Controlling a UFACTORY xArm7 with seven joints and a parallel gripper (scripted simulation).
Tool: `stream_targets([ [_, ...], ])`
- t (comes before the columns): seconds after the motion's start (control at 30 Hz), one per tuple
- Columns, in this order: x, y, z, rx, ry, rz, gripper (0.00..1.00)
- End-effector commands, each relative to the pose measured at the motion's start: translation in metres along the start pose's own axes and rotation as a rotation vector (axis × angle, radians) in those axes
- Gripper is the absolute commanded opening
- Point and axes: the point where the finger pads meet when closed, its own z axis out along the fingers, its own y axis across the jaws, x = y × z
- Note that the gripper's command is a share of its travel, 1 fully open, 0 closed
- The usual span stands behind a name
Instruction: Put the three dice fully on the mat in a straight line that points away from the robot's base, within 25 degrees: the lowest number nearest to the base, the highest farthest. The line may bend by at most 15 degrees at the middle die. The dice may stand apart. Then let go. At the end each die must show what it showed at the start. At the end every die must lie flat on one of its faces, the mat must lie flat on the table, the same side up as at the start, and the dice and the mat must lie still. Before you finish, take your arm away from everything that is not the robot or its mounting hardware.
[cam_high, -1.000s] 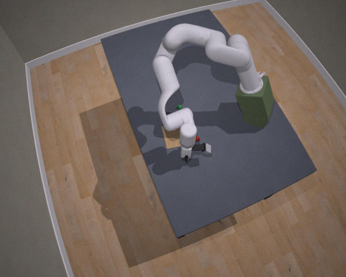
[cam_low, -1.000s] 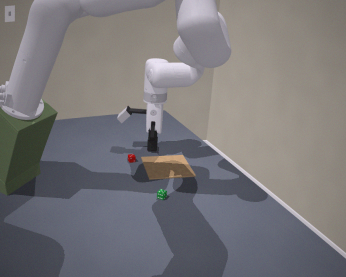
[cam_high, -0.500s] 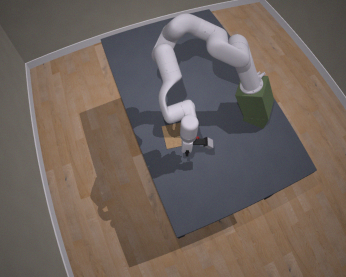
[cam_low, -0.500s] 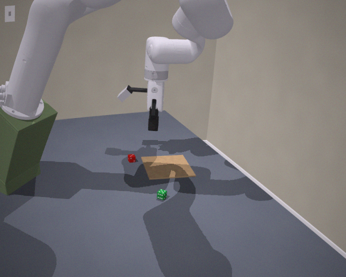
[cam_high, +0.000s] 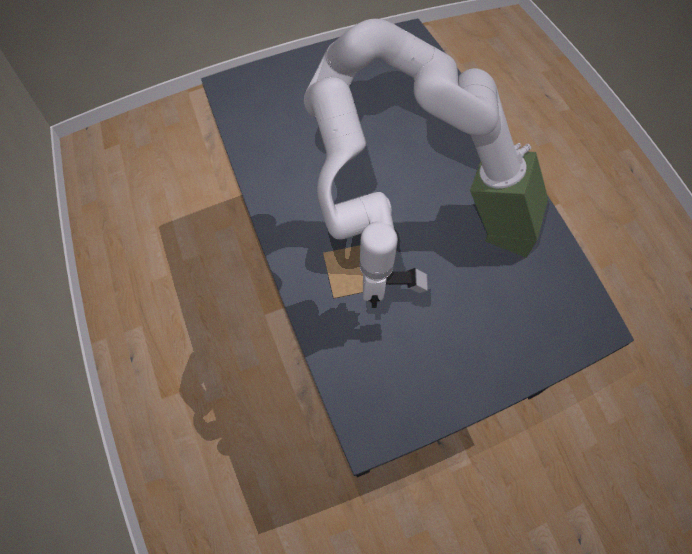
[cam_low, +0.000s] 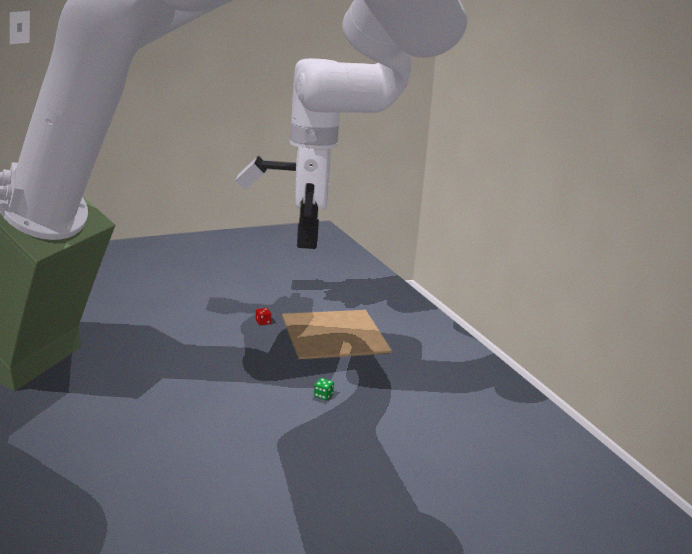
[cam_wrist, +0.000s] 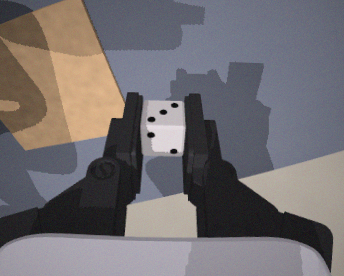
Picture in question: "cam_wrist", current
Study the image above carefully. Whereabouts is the tan mat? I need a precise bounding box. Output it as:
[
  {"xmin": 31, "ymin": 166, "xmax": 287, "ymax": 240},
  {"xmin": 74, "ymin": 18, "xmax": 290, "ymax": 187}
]
[{"xmin": 0, "ymin": 0, "xmax": 125, "ymax": 150}]

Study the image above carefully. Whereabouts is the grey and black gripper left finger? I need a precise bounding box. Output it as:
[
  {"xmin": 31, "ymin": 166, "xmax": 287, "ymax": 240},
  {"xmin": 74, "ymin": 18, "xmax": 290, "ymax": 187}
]
[{"xmin": 0, "ymin": 92, "xmax": 143, "ymax": 248}]

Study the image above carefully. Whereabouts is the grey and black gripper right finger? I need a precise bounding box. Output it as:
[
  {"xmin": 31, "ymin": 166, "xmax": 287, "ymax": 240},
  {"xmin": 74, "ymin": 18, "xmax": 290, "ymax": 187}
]
[{"xmin": 182, "ymin": 93, "xmax": 333, "ymax": 273}]

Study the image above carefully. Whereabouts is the white die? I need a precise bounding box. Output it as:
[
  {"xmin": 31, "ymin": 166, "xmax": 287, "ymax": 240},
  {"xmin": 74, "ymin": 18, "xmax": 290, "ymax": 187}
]
[{"xmin": 140, "ymin": 100, "xmax": 186, "ymax": 156}]

